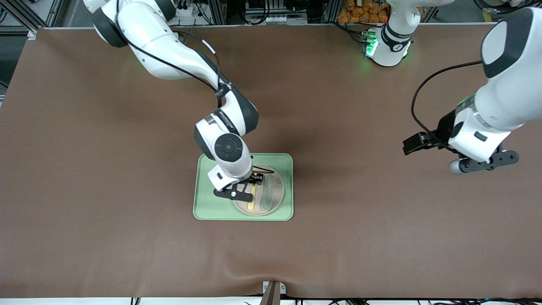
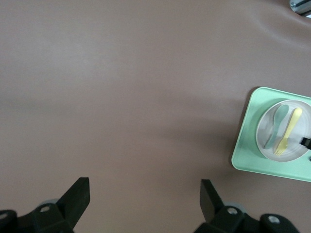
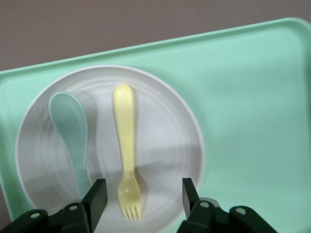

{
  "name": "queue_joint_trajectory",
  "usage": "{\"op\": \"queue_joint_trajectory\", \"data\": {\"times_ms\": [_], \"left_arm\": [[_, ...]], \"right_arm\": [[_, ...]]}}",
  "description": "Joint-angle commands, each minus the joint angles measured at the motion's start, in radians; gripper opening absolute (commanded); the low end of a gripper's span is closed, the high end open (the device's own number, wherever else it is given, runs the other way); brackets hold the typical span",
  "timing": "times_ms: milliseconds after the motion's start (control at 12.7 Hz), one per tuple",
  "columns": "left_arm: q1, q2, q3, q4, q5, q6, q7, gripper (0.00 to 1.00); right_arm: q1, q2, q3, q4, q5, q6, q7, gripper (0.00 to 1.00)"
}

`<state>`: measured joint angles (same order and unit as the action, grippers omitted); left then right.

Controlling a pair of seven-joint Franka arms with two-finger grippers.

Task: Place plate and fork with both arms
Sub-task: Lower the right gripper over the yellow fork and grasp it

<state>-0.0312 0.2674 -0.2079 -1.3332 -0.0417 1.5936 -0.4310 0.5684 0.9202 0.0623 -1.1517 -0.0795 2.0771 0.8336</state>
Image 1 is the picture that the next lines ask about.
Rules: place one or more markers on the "light green rectangular tray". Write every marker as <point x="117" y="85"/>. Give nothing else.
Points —
<point x="211" y="209"/>

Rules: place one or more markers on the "aluminium frame post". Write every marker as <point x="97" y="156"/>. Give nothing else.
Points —
<point x="217" y="12"/>

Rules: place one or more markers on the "brown table cover mat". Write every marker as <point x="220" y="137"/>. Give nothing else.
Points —
<point x="127" y="169"/>

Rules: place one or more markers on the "yellow plastic fork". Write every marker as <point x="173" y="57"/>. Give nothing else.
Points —
<point x="252" y="204"/>

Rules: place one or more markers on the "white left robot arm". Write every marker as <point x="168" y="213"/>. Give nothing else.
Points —
<point x="504" y="101"/>

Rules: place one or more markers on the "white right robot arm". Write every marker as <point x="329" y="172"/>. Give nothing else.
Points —
<point x="169" y="51"/>

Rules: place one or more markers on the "beige round plate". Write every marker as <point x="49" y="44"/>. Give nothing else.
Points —
<point x="276" y="199"/>

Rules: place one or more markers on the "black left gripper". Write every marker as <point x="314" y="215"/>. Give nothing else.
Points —
<point x="444" y="126"/>

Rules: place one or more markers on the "orange packaged items pile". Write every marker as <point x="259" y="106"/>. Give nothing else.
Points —
<point x="360" y="17"/>

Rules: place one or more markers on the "white power strip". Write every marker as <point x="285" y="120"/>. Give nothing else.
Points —
<point x="184" y="12"/>

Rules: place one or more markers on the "grey electronics box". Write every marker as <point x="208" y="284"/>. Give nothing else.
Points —
<point x="275" y="18"/>

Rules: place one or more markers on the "aluminium frame profile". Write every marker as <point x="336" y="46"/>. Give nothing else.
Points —
<point x="42" y="15"/>

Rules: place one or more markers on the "green plastic spoon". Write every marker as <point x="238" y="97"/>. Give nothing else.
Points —
<point x="266" y="203"/>

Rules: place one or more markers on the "metal table edge bracket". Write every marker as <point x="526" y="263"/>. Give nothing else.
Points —
<point x="273" y="294"/>

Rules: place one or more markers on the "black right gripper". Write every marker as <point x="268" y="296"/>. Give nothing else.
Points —
<point x="256" y="178"/>

